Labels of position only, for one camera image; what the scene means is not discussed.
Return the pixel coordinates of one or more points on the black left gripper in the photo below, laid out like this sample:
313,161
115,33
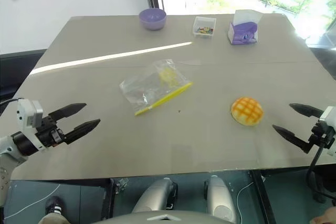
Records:
48,132

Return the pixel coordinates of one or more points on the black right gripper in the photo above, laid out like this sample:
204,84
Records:
321,134

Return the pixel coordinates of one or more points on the round golden crosshatched bread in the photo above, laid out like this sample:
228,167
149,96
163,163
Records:
246,111

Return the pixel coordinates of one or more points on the clear yellow-zip plastic bag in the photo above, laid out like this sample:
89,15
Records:
149,85

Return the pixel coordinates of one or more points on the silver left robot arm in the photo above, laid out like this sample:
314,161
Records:
19,144

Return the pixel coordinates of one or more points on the dark low bench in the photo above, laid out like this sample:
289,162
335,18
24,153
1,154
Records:
15,72

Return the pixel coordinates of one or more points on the black object beside table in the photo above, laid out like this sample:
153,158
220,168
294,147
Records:
324,51

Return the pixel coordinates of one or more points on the black table leg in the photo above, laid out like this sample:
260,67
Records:
262,197
108,197

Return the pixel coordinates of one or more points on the black and white shoe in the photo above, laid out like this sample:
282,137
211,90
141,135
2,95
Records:
54,205

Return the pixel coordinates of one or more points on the skin-toned person's limb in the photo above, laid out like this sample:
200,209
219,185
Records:
324,217

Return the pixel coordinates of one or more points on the beige trouser leg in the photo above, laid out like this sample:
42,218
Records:
53,220

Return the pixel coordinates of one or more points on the silver left robot leg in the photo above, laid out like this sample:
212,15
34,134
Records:
155,195

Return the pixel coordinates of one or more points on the silver robot leg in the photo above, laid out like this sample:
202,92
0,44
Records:
155,195
219,197

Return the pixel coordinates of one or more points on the silver right robot leg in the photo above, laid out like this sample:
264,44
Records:
219,197

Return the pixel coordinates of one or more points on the purple white tissue pack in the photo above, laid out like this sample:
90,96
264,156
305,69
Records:
242,30

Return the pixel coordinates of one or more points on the purple bowl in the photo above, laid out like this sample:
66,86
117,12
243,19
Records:
152,19

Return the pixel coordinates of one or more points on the grey robot torso top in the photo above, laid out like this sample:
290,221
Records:
162,217

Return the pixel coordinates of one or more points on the clear box of coloured clips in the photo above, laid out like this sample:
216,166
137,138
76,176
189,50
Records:
204,27

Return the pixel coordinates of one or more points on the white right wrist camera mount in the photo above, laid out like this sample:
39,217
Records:
329,115

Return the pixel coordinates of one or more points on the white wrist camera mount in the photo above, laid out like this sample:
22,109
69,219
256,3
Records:
329,115
26,113

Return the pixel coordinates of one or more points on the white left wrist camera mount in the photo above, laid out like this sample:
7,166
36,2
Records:
26,113

